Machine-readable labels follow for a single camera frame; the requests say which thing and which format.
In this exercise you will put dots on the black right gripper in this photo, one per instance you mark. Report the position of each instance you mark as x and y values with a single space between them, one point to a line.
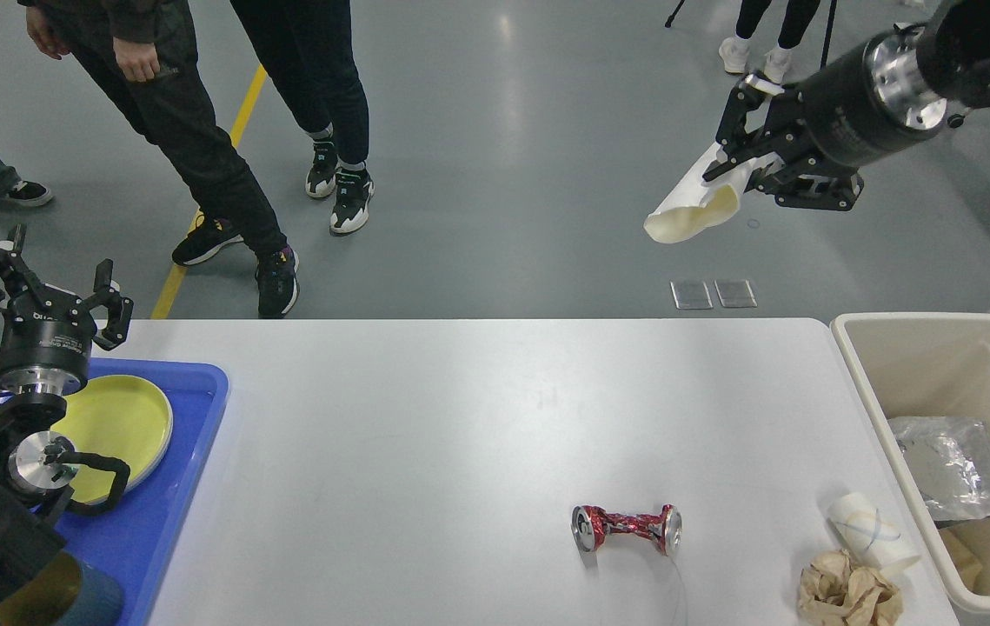
845 124

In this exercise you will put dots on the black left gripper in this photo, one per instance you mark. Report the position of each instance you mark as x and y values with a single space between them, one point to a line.
52 350

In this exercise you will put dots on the yellow plate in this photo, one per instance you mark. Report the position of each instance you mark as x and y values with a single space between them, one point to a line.
94 421

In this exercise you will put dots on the teal mug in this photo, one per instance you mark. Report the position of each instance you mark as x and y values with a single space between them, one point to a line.
68 591

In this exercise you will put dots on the silver foil bag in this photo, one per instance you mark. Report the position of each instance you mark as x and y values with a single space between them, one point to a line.
949 460

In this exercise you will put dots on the crushed white paper cup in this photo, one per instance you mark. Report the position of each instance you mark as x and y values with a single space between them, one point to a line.
871 536

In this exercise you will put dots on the crushed red can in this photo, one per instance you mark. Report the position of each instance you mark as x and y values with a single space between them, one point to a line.
593 525

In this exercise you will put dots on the paper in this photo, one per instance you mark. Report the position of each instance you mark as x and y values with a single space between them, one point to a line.
836 590

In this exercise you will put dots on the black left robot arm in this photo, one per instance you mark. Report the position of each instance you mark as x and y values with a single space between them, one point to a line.
42 475

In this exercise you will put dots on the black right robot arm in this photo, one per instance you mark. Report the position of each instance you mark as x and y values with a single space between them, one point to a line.
951 63

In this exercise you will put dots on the silver floor plate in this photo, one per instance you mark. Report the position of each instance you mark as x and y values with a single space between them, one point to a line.
736 294
691 295

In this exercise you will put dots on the blue plastic tray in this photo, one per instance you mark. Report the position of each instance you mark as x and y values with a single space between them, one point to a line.
134 542

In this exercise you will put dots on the person in black clothes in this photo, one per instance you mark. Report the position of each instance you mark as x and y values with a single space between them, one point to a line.
143 55

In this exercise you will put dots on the beige plastic bin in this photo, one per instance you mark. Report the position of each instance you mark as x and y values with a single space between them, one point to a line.
924 364

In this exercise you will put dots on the person with black green sneakers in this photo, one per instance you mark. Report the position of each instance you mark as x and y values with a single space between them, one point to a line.
306 49

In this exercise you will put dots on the brown box in bin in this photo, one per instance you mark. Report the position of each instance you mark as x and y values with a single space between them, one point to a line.
967 565

